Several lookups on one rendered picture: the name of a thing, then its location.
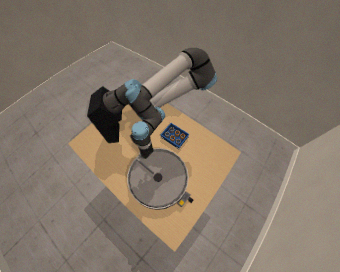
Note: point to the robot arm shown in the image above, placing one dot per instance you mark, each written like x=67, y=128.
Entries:
x=143, y=99

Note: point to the blue rectangular crate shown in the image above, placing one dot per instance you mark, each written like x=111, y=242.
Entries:
x=170, y=134

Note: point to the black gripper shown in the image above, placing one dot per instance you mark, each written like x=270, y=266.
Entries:
x=145, y=151

